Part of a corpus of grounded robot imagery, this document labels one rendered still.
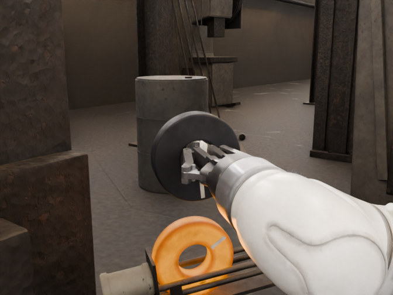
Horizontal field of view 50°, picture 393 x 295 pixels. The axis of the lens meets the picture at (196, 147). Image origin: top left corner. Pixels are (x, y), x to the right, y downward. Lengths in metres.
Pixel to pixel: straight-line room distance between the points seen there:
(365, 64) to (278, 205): 2.59
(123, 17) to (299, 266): 8.94
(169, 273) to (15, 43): 0.52
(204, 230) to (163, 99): 2.40
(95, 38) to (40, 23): 7.80
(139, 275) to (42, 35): 0.50
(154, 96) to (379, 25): 1.57
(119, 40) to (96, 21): 0.67
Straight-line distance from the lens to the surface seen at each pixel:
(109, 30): 8.95
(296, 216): 0.38
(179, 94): 3.12
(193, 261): 0.86
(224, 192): 0.49
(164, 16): 4.76
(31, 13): 0.91
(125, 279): 0.79
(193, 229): 0.78
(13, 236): 0.74
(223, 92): 8.47
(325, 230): 0.36
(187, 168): 0.58
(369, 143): 2.97
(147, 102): 3.20
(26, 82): 0.89
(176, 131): 0.69
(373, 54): 2.90
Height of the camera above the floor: 1.08
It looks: 13 degrees down
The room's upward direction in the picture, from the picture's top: straight up
